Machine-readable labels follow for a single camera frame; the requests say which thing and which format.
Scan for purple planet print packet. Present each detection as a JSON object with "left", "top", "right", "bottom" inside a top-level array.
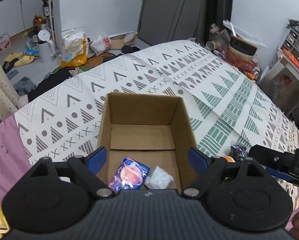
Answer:
[{"left": 108, "top": 157, "right": 150, "bottom": 193}]

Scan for black glittery bundle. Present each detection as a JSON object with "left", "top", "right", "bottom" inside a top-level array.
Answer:
[{"left": 229, "top": 144, "right": 248, "bottom": 163}]

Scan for clear plastic wrap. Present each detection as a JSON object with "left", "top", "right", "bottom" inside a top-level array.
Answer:
[{"left": 144, "top": 166, "right": 174, "bottom": 190}]

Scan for orange burger plush toy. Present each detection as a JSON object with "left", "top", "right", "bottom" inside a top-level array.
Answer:
[{"left": 223, "top": 155, "right": 235, "bottom": 163}]

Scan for patterned white blanket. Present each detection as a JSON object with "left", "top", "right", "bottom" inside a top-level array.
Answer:
[{"left": 14, "top": 38, "right": 299, "bottom": 205}]

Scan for brown cardboard box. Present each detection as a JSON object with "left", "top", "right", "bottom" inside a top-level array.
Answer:
[{"left": 97, "top": 93, "right": 197, "bottom": 191}]

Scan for white desk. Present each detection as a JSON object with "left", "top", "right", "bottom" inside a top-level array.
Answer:
[{"left": 258, "top": 50, "right": 299, "bottom": 110}]

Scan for purple bed sheet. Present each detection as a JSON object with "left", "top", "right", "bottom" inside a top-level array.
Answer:
[{"left": 0, "top": 115, "right": 31, "bottom": 206}]

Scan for red plastic basket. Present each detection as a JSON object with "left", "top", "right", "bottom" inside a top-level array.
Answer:
[{"left": 226, "top": 48, "right": 257, "bottom": 72}]

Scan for white red plastic bag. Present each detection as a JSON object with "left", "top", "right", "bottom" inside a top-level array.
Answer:
[{"left": 89, "top": 34, "right": 112, "bottom": 56}]

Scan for yellow white snack bag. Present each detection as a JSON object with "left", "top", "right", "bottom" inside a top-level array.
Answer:
[{"left": 61, "top": 28, "right": 89, "bottom": 68}]

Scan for black round bowl container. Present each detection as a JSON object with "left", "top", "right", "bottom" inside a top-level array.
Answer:
[{"left": 229, "top": 35, "right": 257, "bottom": 59}]

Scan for white electric kettle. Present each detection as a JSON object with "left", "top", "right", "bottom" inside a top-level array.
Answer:
[{"left": 37, "top": 29, "right": 56, "bottom": 62}]

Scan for grey drawer organizer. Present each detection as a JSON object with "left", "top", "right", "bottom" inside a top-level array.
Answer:
[{"left": 281, "top": 29, "right": 299, "bottom": 60}]

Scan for yellow slippers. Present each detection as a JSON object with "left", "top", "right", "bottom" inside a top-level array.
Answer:
[{"left": 4, "top": 52, "right": 35, "bottom": 67}]

